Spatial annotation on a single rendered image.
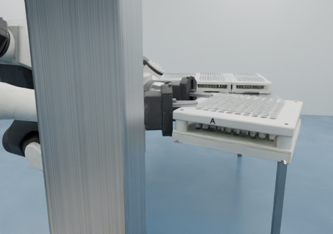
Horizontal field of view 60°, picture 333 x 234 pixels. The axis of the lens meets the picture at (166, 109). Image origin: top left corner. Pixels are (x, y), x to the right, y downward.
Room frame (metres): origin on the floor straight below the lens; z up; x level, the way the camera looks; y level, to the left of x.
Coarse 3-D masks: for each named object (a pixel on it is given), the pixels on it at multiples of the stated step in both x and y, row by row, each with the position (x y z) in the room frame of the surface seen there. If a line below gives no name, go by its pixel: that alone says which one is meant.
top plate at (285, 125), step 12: (180, 108) 0.63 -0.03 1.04; (192, 108) 0.63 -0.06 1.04; (288, 108) 0.63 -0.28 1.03; (300, 108) 0.64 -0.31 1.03; (192, 120) 0.58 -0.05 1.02; (204, 120) 0.57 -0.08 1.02; (216, 120) 0.56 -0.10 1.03; (228, 120) 0.55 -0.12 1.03; (240, 120) 0.54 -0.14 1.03; (252, 120) 0.53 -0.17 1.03; (264, 120) 0.53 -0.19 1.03; (276, 120) 0.53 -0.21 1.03; (288, 120) 0.54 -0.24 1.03; (264, 132) 0.52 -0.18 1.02; (276, 132) 0.51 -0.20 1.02; (288, 132) 0.50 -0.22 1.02
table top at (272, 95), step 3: (231, 93) 1.81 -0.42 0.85; (234, 93) 1.81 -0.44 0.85; (237, 93) 1.81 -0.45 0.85; (240, 93) 1.81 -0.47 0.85; (243, 93) 1.81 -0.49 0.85; (246, 93) 1.81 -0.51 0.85; (249, 93) 1.81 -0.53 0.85; (252, 93) 1.81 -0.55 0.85; (255, 93) 1.81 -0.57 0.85; (258, 93) 1.81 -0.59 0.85; (273, 93) 1.81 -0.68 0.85; (258, 96) 1.72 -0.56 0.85; (264, 96) 1.72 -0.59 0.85; (267, 96) 1.72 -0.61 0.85; (270, 96) 1.72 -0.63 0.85; (273, 96) 1.72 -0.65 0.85; (276, 96) 1.72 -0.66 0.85; (279, 99) 1.63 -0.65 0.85
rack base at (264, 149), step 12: (300, 120) 0.70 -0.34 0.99; (180, 132) 0.60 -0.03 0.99; (192, 132) 0.60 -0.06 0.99; (204, 132) 0.60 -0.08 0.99; (216, 132) 0.60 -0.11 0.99; (192, 144) 0.58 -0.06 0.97; (204, 144) 0.57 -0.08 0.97; (216, 144) 0.56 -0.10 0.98; (228, 144) 0.55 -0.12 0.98; (240, 144) 0.54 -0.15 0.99; (252, 144) 0.53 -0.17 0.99; (264, 144) 0.53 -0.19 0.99; (276, 144) 0.53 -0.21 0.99; (252, 156) 0.52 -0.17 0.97; (264, 156) 0.51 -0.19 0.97; (276, 156) 0.50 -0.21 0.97; (288, 156) 0.49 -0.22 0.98
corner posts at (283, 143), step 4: (176, 120) 0.61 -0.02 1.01; (180, 120) 0.60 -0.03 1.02; (176, 124) 0.61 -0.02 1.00; (180, 124) 0.60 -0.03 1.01; (184, 124) 0.60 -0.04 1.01; (176, 128) 0.61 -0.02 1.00; (180, 128) 0.60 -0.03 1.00; (184, 128) 0.60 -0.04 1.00; (280, 136) 0.51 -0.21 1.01; (284, 136) 0.50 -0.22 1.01; (280, 140) 0.50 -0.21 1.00; (284, 140) 0.50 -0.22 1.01; (288, 140) 0.50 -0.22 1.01; (280, 144) 0.50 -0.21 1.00; (284, 144) 0.50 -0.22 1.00; (288, 144) 0.50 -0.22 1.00; (280, 148) 0.50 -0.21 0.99; (284, 148) 0.50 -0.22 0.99; (288, 148) 0.50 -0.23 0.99
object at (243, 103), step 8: (224, 96) 0.72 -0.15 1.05; (232, 96) 0.72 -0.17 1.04; (240, 96) 0.72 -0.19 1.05; (208, 104) 0.63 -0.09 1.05; (216, 104) 0.63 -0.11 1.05; (224, 104) 0.63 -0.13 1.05; (232, 104) 0.63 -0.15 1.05; (240, 104) 0.65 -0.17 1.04; (248, 104) 0.64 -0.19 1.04; (256, 104) 0.63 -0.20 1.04; (264, 104) 0.64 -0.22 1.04; (272, 104) 0.64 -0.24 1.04; (216, 128) 0.62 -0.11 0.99; (224, 128) 0.61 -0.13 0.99; (232, 128) 0.60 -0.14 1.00
